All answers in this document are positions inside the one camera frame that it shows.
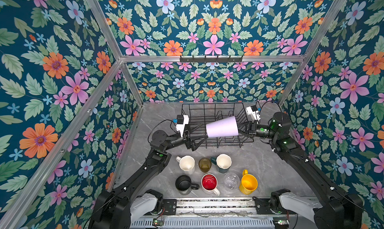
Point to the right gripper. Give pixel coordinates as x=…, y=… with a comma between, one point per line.
x=251, y=129

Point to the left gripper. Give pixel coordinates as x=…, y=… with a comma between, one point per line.
x=189, y=143

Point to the lilac plastic cup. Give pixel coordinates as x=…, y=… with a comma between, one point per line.
x=226, y=127

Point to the cream white mug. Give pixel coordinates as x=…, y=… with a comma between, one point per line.
x=186, y=164

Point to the dark green mug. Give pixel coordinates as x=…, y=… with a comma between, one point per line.
x=223, y=162

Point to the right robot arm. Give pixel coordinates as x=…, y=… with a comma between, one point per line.
x=349, y=207

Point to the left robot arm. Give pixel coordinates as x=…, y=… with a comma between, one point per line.
x=122, y=206

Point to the olive green glass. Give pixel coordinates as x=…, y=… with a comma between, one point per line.
x=205, y=164

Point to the red white mug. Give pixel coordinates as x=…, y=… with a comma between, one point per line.
x=209, y=184

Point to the black mug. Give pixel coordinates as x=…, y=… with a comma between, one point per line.
x=185, y=185

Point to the clear drinking glass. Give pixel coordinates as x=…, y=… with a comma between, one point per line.
x=231, y=181

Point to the yellow mug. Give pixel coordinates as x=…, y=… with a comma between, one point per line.
x=248, y=183

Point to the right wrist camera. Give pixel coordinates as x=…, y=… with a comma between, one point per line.
x=253, y=112

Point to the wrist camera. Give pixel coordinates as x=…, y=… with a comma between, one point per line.
x=253, y=112
x=181, y=121

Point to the black wire dish rack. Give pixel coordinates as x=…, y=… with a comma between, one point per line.
x=207, y=113

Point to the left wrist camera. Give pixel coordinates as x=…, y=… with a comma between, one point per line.
x=181, y=121

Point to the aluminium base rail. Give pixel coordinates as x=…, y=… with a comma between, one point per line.
x=216, y=203

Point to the wall hook rail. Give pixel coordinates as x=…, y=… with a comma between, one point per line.
x=211, y=59

